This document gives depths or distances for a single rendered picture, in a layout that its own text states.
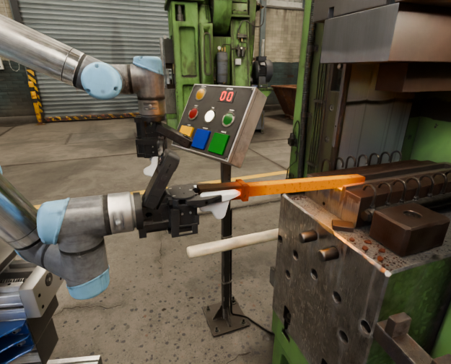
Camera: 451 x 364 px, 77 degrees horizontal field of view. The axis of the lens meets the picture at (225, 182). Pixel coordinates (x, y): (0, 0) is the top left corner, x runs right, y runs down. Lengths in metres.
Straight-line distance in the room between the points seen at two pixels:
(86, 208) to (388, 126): 0.93
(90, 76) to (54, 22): 7.86
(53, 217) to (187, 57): 5.05
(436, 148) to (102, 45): 7.91
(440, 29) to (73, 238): 0.77
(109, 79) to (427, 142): 0.99
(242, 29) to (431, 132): 4.94
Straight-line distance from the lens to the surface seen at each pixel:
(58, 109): 8.54
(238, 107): 1.04
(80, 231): 0.54
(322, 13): 0.81
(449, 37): 0.76
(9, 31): 0.74
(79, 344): 1.75
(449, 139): 1.14
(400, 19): 0.66
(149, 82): 0.81
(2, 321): 0.95
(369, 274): 0.65
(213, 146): 1.03
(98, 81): 0.67
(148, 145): 0.85
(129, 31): 8.47
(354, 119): 0.98
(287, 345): 1.10
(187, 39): 5.49
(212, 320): 1.68
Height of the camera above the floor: 1.26
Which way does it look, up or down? 22 degrees down
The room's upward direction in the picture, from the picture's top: straight up
